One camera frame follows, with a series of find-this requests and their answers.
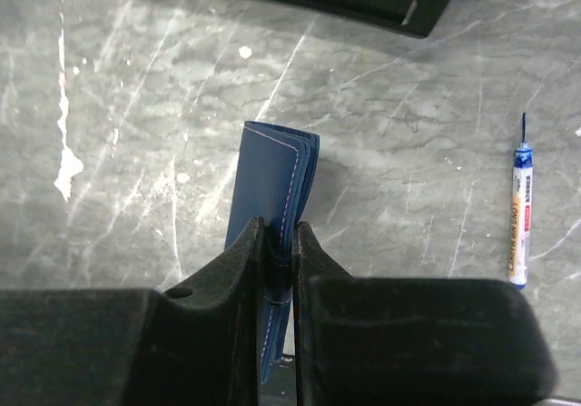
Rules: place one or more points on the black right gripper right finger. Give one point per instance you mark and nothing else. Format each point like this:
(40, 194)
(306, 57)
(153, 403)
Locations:
(340, 326)

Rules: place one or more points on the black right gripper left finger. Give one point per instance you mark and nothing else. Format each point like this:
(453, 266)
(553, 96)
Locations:
(200, 340)

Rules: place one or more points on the blue leather card holder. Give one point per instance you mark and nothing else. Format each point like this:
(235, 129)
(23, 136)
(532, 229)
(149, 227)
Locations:
(275, 173)

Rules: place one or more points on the blue white pen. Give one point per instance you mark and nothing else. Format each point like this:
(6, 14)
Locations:
(521, 211)

